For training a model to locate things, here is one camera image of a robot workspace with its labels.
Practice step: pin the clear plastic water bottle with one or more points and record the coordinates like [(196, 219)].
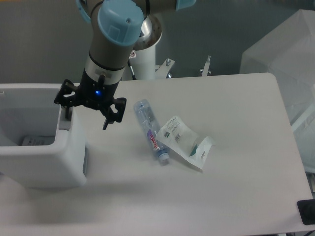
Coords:
[(150, 128)]

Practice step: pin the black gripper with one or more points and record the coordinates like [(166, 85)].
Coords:
[(93, 95)]

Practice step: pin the black device at table corner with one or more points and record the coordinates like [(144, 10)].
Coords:
[(307, 211)]

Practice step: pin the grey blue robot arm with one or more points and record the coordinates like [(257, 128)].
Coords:
[(116, 28)]

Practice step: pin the white plastic packaging bag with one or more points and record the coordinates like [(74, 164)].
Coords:
[(185, 142)]

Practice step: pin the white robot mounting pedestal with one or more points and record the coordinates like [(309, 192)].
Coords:
[(142, 65)]

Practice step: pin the silver clamp screw handle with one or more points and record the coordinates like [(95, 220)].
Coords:
[(205, 71)]

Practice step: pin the translucent plastic covered box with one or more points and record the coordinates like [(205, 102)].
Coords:
[(288, 52)]

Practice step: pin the white push-lid trash can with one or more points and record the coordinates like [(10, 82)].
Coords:
[(40, 147)]

